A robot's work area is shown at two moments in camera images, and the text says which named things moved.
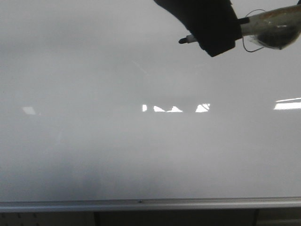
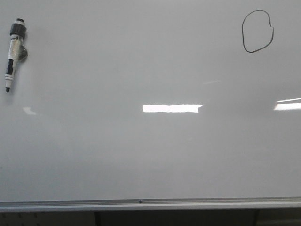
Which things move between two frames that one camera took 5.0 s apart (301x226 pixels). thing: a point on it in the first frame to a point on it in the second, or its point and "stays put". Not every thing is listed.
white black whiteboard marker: (279, 28) to (18, 52)
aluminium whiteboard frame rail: (256, 203) stays put
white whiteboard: (99, 100) stays put
